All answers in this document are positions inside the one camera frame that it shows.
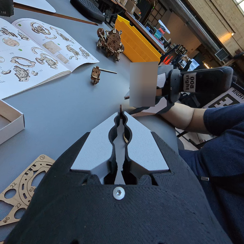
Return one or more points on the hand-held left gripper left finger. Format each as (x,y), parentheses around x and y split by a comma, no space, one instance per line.
(93,152)

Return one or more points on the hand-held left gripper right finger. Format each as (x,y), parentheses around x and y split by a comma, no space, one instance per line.
(144,152)

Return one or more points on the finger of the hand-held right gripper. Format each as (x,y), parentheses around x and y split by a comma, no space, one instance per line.
(162,103)
(162,80)

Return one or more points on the person's right forearm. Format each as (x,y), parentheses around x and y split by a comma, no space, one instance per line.
(181,116)

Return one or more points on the assembled wooden model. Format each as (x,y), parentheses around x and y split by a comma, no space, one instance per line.
(112,41)

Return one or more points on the small wooden model subassembly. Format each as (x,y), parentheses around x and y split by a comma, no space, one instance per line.
(95,74)

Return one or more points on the black model kit box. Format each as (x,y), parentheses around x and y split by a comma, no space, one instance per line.
(6,7)

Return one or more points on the orange cones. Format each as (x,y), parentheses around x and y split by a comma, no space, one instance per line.
(167,59)

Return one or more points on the white printed marker board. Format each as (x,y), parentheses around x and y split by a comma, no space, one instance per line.
(228,97)

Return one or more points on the yellow plastic bin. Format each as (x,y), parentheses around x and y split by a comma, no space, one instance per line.
(133,43)

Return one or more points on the stack of colourful trays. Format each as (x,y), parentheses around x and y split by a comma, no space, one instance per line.
(160,32)

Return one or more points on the thin wooden stick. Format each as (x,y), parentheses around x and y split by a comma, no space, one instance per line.
(108,71)

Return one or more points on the person's navy clothing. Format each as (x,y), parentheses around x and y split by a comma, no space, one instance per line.
(219,162)

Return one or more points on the laser cut plywood sheet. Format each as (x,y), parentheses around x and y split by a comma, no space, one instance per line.
(14,185)

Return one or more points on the white cardboard box tray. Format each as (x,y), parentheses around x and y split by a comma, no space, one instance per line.
(11,125)

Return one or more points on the open instruction booklet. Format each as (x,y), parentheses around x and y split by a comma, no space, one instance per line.
(62,62)

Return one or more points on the black perforated armrest pad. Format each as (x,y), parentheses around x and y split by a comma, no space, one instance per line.
(87,9)

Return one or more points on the white metal stand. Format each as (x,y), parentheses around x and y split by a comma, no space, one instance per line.
(36,5)

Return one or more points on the wall air conditioner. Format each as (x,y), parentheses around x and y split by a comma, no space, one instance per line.
(221,54)

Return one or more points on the wall lamp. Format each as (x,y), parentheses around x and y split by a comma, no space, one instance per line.
(232,34)

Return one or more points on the grey ceiling duct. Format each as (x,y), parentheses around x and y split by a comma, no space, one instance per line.
(194,21)

